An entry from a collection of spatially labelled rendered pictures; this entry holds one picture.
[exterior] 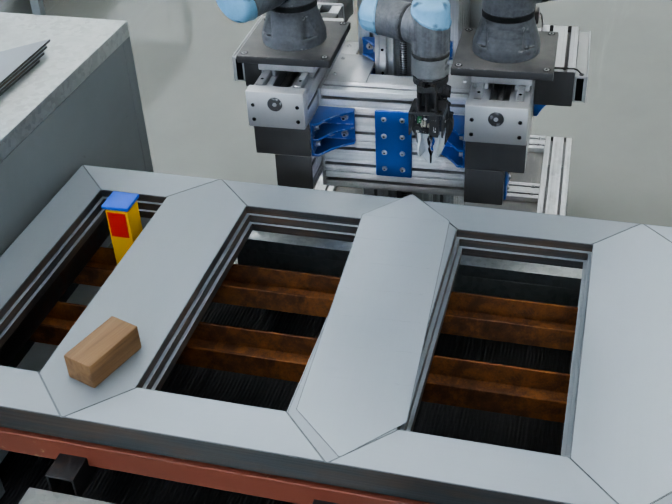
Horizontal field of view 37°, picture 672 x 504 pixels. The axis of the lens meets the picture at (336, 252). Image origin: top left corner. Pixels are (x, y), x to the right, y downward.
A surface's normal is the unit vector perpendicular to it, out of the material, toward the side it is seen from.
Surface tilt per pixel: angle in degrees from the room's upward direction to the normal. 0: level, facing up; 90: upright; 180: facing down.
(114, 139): 90
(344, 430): 0
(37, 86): 0
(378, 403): 0
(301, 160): 90
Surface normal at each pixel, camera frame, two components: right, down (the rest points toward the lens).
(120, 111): 0.96, 0.11
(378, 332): -0.04, -0.81
